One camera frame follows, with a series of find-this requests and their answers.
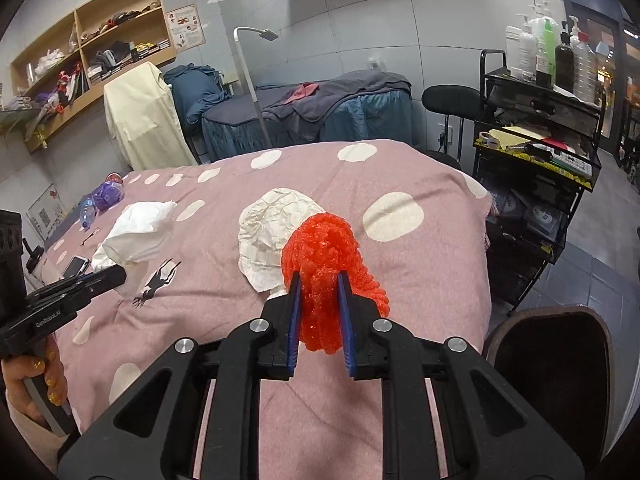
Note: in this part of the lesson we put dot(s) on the pink polka dot bedspread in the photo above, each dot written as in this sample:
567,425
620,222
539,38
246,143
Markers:
420,226

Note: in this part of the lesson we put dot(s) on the wall poster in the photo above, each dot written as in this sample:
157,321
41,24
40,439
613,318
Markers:
185,28

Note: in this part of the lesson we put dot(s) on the red cloth on bed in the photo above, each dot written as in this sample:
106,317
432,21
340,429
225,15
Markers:
301,92

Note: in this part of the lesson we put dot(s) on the clear plastic bottle red cap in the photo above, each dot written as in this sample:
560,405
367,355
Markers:
585,70

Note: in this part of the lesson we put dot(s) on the wooden cubby shelf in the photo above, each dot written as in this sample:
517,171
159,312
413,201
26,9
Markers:
85,50

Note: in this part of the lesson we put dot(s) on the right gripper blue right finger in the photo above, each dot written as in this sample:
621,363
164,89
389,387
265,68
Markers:
444,404

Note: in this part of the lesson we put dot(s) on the large crumpled white paper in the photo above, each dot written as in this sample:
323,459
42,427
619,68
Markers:
265,227

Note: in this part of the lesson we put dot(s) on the grey blanket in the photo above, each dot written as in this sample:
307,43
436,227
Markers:
332,92

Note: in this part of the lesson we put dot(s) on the small blue water bottle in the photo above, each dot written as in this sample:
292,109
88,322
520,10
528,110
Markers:
87,213

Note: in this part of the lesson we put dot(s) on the cream cloth covered chair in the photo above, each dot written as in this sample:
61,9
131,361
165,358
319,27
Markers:
141,116

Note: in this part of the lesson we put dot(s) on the white floor lamp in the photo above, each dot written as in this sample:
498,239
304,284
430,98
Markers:
265,34

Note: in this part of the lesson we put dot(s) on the blue massage bed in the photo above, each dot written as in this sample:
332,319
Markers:
356,106

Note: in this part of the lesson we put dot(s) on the dark brown bottle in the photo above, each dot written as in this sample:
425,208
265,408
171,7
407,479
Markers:
564,61

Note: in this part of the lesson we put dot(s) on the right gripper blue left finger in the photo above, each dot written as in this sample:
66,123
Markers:
195,407

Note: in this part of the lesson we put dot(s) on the smartphone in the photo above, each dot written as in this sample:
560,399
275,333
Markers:
76,267

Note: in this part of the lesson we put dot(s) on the brown trash bin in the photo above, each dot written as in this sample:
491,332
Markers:
560,359

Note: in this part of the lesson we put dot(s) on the purple plastic bottle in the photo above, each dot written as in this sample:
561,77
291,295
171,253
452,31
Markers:
109,193

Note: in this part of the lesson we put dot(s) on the white crumpled tissue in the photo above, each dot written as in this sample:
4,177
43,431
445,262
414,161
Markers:
137,235

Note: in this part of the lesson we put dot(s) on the white pump bottle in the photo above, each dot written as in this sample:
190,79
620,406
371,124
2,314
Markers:
527,46

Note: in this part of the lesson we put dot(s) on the black metal utility cart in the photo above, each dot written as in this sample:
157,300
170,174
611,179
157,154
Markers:
536,150

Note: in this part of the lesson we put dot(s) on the green pump bottle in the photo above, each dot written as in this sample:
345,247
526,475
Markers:
547,31

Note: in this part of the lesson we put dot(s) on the red foam net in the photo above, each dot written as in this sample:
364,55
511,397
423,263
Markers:
322,247

